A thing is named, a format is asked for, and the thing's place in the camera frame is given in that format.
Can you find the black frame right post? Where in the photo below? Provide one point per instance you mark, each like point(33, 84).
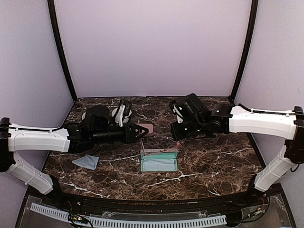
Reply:
point(245, 52)

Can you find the light blue cleaning cloth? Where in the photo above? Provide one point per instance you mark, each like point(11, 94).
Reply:
point(158, 165)

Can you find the white slotted cable duct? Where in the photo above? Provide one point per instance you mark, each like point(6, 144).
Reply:
point(100, 222)

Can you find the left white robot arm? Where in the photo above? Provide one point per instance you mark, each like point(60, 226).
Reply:
point(97, 126)

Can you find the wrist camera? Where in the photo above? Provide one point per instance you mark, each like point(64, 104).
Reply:
point(123, 111)
point(175, 110)

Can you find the small circuit board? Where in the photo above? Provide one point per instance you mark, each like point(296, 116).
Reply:
point(76, 219)

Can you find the grey case teal lining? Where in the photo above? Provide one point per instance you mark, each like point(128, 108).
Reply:
point(171, 155)

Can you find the black front table rail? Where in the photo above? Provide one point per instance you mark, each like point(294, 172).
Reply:
point(94, 205)

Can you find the black frame post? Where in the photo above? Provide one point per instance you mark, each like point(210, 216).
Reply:
point(60, 48)
point(245, 52)

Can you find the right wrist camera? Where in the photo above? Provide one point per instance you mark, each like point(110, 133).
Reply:
point(175, 110)

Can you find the pink glasses case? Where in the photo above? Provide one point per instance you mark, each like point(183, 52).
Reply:
point(148, 126)

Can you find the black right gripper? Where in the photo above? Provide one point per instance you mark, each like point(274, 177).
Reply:
point(177, 135)

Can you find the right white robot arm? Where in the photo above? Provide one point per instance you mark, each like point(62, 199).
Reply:
point(194, 118)

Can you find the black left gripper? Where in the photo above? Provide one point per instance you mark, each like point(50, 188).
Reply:
point(132, 137)

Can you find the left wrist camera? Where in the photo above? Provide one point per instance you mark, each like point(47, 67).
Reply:
point(123, 111)

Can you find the black frame left post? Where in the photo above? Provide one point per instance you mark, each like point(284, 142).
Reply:
point(60, 48)

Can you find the clear pink sunglasses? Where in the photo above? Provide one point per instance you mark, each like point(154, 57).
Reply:
point(159, 144)

